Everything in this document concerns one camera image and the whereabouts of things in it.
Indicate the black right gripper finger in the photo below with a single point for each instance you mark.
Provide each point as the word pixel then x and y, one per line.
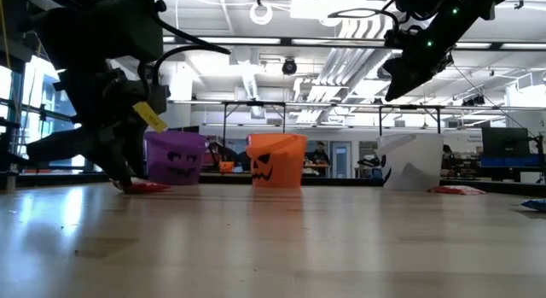
pixel 416 86
pixel 405 74

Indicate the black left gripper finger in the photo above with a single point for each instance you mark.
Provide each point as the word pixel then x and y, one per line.
pixel 138 153
pixel 117 157

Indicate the red Skittles candy bag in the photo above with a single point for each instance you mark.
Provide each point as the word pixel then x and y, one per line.
pixel 458 190
pixel 147 187

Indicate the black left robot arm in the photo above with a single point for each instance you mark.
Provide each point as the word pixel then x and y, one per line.
pixel 94 25

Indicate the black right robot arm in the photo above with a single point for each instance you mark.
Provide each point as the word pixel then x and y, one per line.
pixel 469 7

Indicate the blue white candy bar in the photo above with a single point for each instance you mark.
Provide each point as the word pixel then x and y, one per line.
pixel 536 205

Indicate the purple Halloween face bucket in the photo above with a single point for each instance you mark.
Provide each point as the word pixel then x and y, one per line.
pixel 175 148

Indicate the yellow gripper tag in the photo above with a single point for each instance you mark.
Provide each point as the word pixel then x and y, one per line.
pixel 149 117

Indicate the black monitor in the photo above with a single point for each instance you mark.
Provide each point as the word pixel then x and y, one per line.
pixel 183 129
pixel 505 142

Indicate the black track spotlights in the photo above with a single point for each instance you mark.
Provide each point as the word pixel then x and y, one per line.
pixel 473 101

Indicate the white ceiling pipe bundle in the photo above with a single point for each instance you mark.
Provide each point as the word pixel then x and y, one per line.
pixel 341 63

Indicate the black tripod stand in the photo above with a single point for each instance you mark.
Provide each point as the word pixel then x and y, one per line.
pixel 42 114
pixel 541 157

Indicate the white ghost face bucket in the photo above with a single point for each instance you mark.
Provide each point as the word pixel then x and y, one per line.
pixel 418 161

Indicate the person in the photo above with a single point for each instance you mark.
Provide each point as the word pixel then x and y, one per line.
pixel 447 155
pixel 320 152

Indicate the dark framed window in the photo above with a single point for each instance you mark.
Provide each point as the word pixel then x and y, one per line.
pixel 30 97

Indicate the small orange bucket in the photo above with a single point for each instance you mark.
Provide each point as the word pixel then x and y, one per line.
pixel 226 167

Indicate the cluttered equipment shelf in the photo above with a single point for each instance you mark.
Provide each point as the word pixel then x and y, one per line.
pixel 462 165

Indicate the black metal rack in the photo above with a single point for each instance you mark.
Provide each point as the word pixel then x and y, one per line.
pixel 6 165

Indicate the blue storage bin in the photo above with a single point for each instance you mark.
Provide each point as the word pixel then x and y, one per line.
pixel 507 161

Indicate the orange pumpkin face bucket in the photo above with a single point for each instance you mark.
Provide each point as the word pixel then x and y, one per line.
pixel 277 161

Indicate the black overhead rig frame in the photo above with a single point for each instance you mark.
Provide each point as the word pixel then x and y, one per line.
pixel 256 103
pixel 409 106

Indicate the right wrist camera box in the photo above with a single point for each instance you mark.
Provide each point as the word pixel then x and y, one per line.
pixel 401 38

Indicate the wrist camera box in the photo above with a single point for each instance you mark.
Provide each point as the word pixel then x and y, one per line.
pixel 158 95
pixel 401 38

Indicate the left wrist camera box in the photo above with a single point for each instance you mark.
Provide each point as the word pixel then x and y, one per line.
pixel 158 95

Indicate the black aluminium table frame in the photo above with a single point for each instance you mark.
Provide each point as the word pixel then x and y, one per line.
pixel 226 178

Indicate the black ceiling dome camera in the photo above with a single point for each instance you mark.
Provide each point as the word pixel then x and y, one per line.
pixel 289 66

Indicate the long ceiling light rail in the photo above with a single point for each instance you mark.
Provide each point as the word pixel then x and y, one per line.
pixel 256 41

